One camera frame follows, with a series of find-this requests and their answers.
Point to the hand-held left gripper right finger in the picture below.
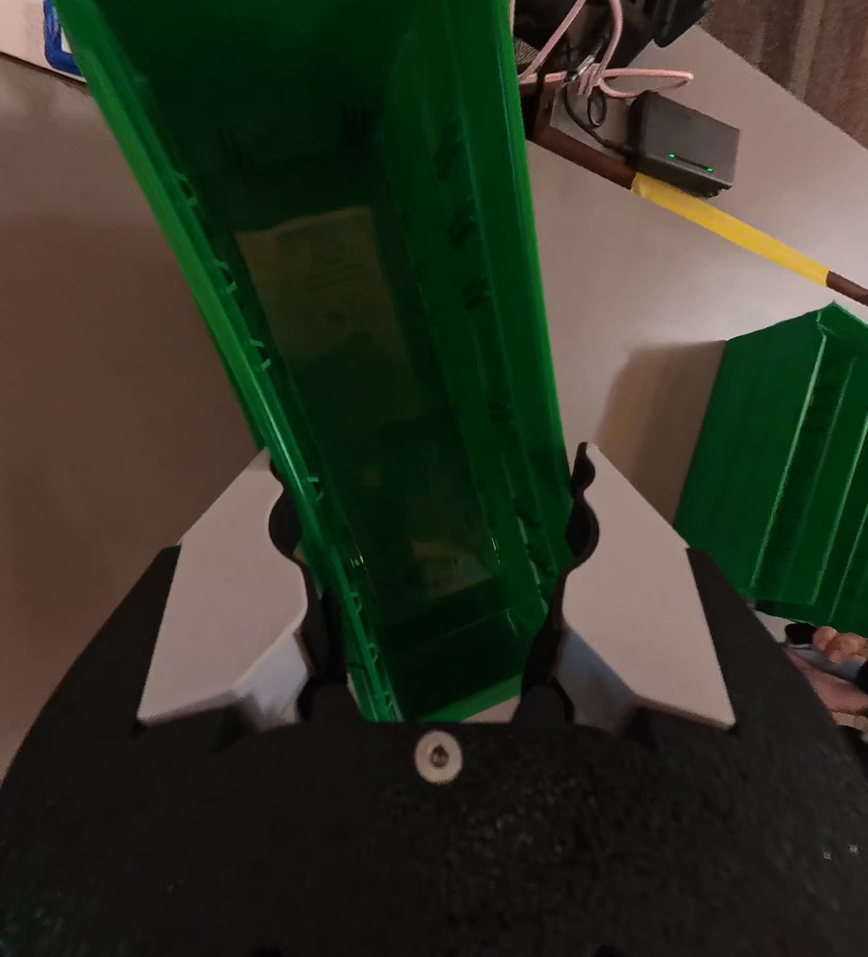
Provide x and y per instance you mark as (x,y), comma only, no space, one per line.
(643,613)

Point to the black charger box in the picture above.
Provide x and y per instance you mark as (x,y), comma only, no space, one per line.
(684,142)

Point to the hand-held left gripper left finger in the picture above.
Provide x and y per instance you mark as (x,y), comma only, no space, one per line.
(224,613)

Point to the person's right hand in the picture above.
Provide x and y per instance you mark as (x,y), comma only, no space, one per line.
(837,650)

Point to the small blue case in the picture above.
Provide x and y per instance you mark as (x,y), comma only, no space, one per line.
(56,37)

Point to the white document stand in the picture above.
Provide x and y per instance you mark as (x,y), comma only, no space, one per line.
(0,22)

